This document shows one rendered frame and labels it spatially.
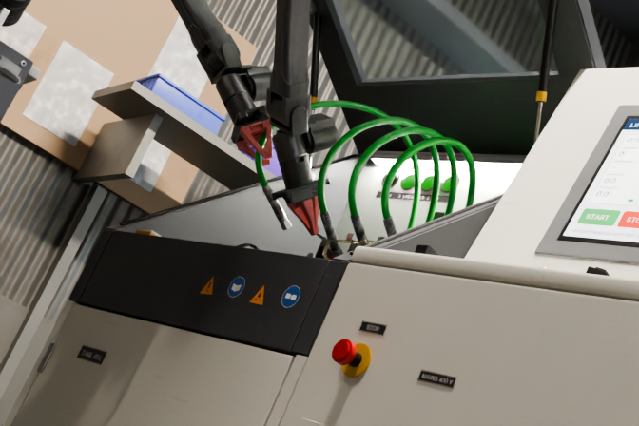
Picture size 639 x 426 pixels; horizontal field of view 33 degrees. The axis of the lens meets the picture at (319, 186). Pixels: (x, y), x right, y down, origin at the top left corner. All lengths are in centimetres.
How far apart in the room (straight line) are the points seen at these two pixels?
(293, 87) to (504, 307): 72
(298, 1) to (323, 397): 75
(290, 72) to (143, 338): 55
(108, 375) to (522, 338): 83
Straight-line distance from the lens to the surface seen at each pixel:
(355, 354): 153
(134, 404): 187
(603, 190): 183
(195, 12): 226
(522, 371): 139
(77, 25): 381
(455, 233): 184
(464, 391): 142
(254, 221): 239
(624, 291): 137
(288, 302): 170
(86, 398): 199
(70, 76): 377
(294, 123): 201
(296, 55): 199
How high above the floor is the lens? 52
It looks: 18 degrees up
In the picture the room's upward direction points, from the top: 24 degrees clockwise
